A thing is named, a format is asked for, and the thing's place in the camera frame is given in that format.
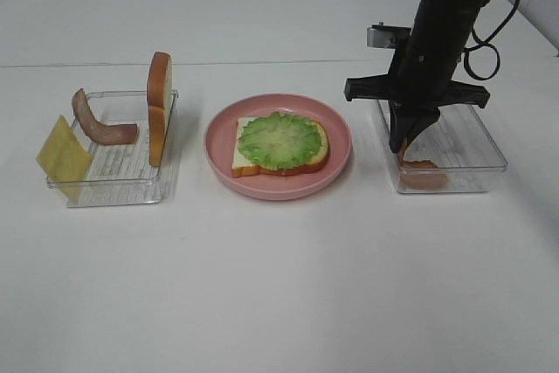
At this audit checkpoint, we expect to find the left clear plastic tray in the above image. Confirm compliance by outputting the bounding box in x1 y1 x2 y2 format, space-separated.
46 89 180 208

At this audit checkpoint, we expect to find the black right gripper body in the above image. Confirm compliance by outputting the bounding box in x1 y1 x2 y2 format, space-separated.
344 0 489 108

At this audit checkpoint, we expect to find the clear plastic tray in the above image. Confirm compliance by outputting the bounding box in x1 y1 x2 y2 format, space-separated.
46 89 180 208
371 100 507 194

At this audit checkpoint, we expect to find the pink round plate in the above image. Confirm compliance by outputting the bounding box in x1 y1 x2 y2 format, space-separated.
204 93 352 201

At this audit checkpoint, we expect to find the red bacon strip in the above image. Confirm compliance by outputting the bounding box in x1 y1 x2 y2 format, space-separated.
397 141 448 191

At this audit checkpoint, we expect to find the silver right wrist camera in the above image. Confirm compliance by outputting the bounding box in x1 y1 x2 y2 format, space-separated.
366 22 411 49

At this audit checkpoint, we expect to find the left upright bread slice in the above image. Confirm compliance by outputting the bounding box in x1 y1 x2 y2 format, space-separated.
147 52 172 167

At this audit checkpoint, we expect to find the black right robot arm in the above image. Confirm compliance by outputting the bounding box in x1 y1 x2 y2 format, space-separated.
344 0 490 153

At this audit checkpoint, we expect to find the green lettuce leaf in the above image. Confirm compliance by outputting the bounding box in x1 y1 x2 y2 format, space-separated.
238 111 328 171

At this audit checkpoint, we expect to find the brown bacon strip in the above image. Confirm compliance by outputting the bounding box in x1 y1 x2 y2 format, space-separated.
72 88 139 146

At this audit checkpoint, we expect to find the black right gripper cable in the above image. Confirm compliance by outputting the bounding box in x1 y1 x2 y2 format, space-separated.
462 0 521 81

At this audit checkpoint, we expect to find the yellow cheese slice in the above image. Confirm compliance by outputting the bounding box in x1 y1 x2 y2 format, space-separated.
36 115 93 183

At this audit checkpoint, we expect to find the right clear plastic tray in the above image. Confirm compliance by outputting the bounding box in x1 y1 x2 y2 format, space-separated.
371 100 507 194

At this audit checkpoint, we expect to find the white bread slice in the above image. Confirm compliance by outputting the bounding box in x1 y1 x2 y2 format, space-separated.
231 116 330 179

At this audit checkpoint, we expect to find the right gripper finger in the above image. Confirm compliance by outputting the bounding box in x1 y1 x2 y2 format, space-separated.
390 104 419 153
405 109 439 146

